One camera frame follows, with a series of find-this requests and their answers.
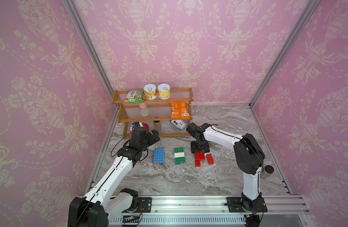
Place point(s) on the red brick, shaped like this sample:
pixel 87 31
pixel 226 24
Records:
pixel 197 163
pixel 210 159
pixel 199 154
pixel 200 158

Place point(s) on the orange chip bag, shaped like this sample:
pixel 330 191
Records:
pixel 179 110

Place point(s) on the left yellow noodle cup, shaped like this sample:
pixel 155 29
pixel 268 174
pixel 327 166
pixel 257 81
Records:
pixel 150 91

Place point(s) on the yellow noodle cup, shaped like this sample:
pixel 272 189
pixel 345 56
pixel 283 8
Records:
pixel 164 91
pixel 150 91

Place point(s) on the small brown jar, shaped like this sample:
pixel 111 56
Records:
pixel 157 125

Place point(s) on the light blue brick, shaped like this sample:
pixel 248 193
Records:
pixel 158 160
pixel 159 150
pixel 158 156

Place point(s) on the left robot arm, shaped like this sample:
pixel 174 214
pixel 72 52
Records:
pixel 97 208

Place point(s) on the black lid glass jar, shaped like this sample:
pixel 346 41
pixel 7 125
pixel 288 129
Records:
pixel 268 170

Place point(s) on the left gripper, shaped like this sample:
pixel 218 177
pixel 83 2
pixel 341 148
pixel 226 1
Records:
pixel 153 140

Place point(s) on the clear plastic bottle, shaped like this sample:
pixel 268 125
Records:
pixel 144 110

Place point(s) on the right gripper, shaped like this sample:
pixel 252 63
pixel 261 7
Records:
pixel 205 149

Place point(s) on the pink lying cup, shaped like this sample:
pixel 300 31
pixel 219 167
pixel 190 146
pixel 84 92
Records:
pixel 144 126

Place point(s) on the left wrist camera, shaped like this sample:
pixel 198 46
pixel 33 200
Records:
pixel 137 124

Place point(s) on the white brick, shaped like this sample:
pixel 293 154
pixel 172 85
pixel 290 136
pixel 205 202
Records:
pixel 179 155

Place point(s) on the green white snack packet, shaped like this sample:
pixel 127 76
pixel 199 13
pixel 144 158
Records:
pixel 135 97

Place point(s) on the white black lying can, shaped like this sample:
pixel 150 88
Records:
pixel 180 124

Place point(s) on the green brick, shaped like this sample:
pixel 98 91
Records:
pixel 178 150
pixel 180 160

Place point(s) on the wooden three-tier shelf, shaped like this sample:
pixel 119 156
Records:
pixel 159 110

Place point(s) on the right yellow noodle cup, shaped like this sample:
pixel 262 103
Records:
pixel 164 91

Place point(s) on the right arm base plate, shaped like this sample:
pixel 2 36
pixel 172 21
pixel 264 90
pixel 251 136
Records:
pixel 239 204

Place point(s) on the aluminium front rail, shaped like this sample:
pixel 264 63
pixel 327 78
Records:
pixel 208 209

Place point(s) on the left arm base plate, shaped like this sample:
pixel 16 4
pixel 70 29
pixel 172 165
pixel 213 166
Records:
pixel 142 204

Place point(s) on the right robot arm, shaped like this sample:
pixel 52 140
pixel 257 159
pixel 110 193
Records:
pixel 249 158

